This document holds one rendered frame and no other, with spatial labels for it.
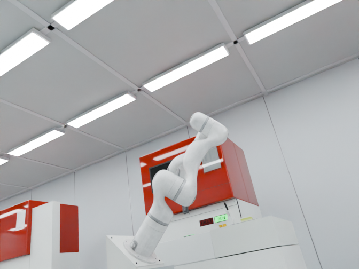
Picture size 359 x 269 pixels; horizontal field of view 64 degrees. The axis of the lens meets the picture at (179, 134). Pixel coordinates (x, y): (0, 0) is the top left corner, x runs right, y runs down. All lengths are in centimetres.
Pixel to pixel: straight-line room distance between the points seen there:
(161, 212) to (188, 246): 38
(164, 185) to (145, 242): 29
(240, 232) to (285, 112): 260
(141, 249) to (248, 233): 55
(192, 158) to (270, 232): 54
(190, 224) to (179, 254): 70
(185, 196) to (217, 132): 38
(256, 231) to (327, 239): 212
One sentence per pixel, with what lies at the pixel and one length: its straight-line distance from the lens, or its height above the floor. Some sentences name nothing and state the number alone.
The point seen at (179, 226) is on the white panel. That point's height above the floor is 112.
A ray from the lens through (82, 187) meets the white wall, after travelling 551.
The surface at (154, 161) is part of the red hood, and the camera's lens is 267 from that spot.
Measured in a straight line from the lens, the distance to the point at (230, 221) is 195.
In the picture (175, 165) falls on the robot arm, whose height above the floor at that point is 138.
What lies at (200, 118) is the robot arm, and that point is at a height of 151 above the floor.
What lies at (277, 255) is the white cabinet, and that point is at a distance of 160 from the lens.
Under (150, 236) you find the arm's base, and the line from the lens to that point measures 149.
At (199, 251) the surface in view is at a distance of 173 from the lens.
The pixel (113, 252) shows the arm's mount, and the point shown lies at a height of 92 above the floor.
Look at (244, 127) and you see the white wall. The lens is 407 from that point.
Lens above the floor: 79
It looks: 25 degrees up
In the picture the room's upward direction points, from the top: 10 degrees counter-clockwise
